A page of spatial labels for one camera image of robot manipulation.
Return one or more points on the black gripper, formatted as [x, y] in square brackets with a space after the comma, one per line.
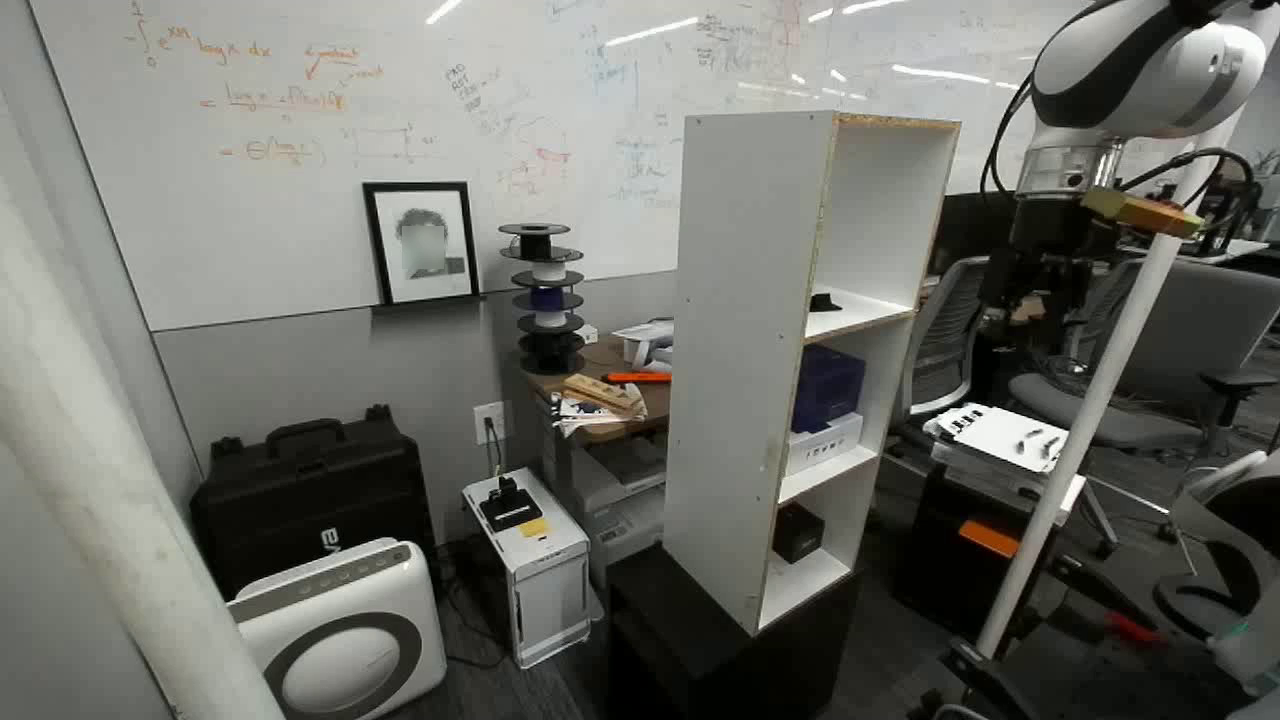
[1064, 243]

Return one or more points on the small black object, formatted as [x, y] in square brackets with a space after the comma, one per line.
[825, 300]

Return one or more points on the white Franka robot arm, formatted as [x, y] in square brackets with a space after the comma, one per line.
[1145, 63]

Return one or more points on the tall white open shelf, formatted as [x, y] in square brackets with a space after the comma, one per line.
[740, 344]

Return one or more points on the black stacked object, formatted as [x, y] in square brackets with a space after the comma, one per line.
[548, 298]

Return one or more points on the grey mesh office chair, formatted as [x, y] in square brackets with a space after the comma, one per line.
[948, 335]

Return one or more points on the black computer monitor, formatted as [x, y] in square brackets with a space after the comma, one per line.
[972, 228]

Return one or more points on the grey padded office chair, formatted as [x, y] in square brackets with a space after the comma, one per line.
[1175, 344]

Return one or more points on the white sheet with black marks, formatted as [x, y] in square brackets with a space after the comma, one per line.
[1002, 435]

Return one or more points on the dark blue box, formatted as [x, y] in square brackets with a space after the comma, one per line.
[825, 387]

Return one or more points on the black cart with orange tag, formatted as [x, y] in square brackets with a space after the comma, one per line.
[955, 546]

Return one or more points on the white flat box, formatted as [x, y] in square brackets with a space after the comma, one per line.
[825, 443]

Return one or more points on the black cube-shaped box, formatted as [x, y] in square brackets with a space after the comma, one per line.
[798, 533]

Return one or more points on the black pole base clamp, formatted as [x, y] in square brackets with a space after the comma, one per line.
[984, 683]

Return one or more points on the white small box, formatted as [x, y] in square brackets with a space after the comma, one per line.
[646, 343]

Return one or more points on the orange tool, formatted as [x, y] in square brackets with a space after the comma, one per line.
[643, 376]

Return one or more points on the wooden desk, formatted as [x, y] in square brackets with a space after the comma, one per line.
[624, 424]

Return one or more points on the grey drawer unit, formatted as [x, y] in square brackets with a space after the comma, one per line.
[624, 501]

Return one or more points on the tan cardboard piece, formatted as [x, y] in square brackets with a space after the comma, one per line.
[589, 389]

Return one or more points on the white crumpled paper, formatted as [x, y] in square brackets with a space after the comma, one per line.
[578, 420]

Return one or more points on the black wound filament spool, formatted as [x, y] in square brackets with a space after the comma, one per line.
[548, 350]

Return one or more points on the black low cabinet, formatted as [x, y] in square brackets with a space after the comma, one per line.
[664, 640]

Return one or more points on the empty black filament spool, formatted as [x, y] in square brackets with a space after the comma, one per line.
[532, 243]

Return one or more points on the black device with stick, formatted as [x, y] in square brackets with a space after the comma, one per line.
[508, 505]

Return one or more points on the white computer tower box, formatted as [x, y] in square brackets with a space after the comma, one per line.
[541, 585]

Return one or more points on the black framed portrait picture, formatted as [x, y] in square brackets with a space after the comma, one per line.
[422, 244]

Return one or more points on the black hard carrying case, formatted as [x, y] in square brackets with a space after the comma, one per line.
[314, 494]

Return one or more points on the white air purifier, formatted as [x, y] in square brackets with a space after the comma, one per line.
[340, 626]

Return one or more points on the large whiteboard with writing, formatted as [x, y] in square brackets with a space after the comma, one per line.
[265, 133]

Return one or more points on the thick white blurred pole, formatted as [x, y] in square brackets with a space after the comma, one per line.
[95, 505]

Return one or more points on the yellow pole bracket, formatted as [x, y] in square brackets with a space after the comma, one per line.
[1142, 212]

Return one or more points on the thin white camera pole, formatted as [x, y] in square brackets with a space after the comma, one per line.
[1080, 443]

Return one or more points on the white wall outlet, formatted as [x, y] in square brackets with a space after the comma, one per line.
[491, 420]

